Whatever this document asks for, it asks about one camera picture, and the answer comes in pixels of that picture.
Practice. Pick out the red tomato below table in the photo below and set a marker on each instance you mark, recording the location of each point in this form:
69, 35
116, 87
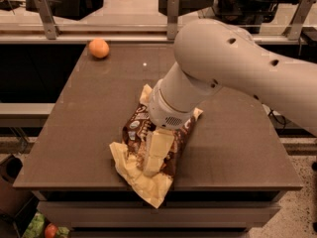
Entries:
51, 231

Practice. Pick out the black office chair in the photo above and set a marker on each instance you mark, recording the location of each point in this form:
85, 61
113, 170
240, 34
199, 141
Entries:
248, 14

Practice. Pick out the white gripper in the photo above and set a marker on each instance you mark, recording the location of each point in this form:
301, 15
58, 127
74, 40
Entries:
163, 112

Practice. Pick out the green bag below table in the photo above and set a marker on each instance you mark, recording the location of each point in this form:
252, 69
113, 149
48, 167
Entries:
37, 226

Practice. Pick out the middle metal rail bracket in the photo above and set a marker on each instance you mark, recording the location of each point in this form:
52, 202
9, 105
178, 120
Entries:
172, 18

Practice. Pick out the orange fruit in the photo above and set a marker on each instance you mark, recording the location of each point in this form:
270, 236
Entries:
99, 48

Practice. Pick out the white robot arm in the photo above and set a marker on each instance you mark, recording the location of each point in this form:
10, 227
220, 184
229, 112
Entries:
210, 54

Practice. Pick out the left metal rail bracket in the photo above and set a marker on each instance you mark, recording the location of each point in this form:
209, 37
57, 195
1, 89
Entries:
50, 27

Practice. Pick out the metal rail bracket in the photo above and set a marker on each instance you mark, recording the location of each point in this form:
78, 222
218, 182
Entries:
172, 18
295, 26
50, 27

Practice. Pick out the brown sea salt chip bag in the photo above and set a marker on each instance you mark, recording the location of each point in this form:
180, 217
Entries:
130, 153

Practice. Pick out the right metal rail bracket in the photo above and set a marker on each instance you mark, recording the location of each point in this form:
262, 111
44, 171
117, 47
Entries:
295, 26

